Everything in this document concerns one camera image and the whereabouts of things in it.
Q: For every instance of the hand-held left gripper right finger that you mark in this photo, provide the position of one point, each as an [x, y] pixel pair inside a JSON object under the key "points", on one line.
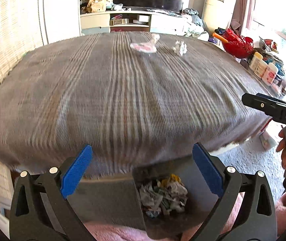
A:
{"points": [[208, 170]]}

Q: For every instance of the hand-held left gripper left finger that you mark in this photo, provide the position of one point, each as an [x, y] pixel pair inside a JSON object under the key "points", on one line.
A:
{"points": [[76, 170]]}

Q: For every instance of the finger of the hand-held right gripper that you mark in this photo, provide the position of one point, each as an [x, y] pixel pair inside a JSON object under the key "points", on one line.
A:
{"points": [[260, 103]]}

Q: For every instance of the black bin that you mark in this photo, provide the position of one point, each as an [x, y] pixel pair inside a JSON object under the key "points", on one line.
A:
{"points": [[102, 200]]}

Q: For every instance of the person's right hand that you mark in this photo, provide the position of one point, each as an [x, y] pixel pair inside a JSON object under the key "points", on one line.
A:
{"points": [[283, 150]]}

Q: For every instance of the white bottle with red label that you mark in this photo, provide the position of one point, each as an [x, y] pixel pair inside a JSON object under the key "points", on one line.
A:
{"points": [[270, 74]]}

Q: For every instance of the white bottle with yellow label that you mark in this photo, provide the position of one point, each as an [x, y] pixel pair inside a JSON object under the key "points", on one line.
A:
{"points": [[258, 64]]}

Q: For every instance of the pile of crumpled wrappers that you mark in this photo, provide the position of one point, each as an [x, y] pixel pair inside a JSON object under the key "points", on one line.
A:
{"points": [[163, 195]]}

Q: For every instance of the red bowl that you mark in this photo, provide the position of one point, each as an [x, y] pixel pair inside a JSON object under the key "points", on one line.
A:
{"points": [[238, 46]]}

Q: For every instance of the grey striped blanket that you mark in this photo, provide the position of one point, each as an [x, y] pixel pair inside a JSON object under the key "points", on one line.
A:
{"points": [[107, 93]]}

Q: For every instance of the crumpled white paper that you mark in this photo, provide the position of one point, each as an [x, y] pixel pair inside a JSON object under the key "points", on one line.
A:
{"points": [[180, 47]]}

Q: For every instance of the pink curtain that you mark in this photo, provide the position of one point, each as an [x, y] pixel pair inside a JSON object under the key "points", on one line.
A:
{"points": [[245, 0]]}

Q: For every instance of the pile of grey-blue clothes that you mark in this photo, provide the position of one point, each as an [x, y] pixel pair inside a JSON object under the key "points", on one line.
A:
{"points": [[195, 20]]}

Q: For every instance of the cream standing air conditioner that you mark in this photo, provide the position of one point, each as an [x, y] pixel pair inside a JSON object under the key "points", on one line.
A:
{"points": [[220, 5]]}

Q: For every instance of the pink and clear plastic wrapper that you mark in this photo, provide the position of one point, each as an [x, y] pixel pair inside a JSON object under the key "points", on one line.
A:
{"points": [[143, 46]]}

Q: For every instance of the round white box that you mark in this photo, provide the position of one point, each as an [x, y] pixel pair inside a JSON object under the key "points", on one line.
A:
{"points": [[141, 20]]}

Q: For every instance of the beige woven sliding door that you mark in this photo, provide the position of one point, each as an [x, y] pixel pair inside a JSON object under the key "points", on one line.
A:
{"points": [[10, 37]]}

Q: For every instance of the white television cabinet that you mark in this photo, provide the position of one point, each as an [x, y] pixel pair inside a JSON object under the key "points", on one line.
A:
{"points": [[95, 22]]}

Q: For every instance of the white door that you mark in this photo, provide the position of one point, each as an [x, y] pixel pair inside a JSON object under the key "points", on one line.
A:
{"points": [[62, 10]]}

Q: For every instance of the tan plush toy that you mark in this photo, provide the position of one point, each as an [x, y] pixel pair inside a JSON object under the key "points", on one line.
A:
{"points": [[95, 3]]}

